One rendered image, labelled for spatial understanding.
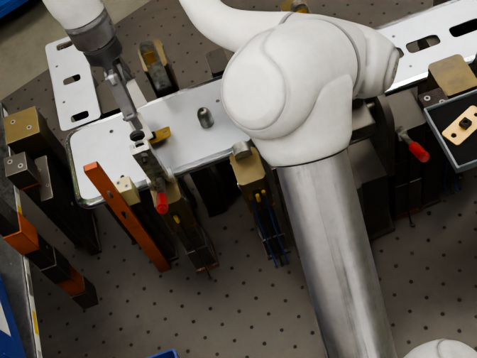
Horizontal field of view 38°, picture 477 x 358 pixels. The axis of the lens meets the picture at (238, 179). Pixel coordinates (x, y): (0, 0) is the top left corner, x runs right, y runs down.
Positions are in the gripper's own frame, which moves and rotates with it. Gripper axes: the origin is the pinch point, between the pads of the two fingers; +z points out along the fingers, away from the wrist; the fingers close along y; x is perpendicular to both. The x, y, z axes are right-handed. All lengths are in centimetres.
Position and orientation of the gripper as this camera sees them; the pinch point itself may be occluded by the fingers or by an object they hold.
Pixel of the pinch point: (141, 118)
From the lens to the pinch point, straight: 152.7
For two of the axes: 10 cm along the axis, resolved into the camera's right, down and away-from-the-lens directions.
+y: -1.9, -5.9, 7.8
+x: -9.2, 3.9, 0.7
